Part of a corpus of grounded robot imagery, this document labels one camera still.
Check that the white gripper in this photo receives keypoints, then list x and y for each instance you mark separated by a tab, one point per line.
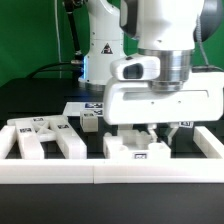
200	99

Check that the white chair seat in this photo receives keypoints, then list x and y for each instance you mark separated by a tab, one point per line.
134	144

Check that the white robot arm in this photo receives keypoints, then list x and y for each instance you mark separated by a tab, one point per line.
167	29

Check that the white chair backrest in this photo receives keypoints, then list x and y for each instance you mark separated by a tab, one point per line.
31	132

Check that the white base tag plate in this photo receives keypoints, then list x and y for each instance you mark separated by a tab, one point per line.
75	108

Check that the white U-shaped frame wall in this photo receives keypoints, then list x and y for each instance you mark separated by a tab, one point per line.
102	171

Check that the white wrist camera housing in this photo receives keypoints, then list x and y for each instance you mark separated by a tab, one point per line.
136	67

